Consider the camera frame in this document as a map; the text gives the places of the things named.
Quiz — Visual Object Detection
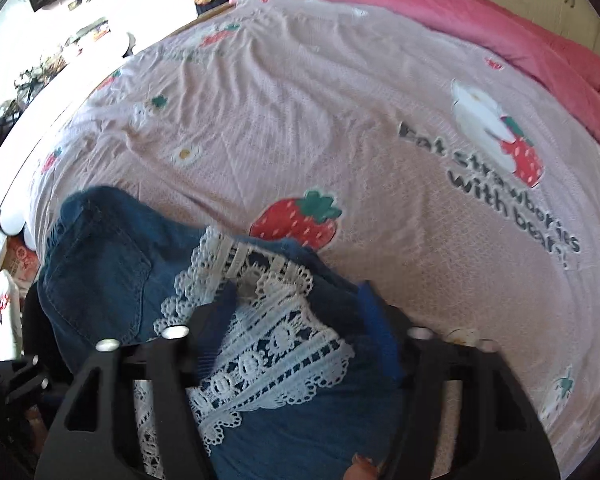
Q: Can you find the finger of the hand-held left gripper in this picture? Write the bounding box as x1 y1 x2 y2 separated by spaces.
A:
0 355 53 411

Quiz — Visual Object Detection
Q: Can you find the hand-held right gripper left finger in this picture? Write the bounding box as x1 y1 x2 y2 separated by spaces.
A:
34 280 241 480

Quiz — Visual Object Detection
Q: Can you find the red print cardboard box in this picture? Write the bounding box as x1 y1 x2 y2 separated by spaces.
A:
4 236 42 286

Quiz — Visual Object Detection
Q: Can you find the white wardrobe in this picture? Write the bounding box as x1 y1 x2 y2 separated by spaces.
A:
450 0 600 53

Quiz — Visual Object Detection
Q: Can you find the white scalloped footboard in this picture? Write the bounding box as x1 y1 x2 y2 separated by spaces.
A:
0 30 137 235

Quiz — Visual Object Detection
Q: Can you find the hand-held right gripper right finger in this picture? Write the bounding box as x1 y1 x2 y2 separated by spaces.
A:
357 282 562 480

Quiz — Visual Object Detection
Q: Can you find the blue denim pants lace trim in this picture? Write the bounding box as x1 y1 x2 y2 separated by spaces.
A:
36 186 411 480

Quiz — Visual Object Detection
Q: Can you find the pink strawberry print bed sheet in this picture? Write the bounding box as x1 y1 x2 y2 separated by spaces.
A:
22 0 600 480

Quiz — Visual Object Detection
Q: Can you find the person's right foot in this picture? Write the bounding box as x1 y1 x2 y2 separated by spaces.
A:
347 454 383 480

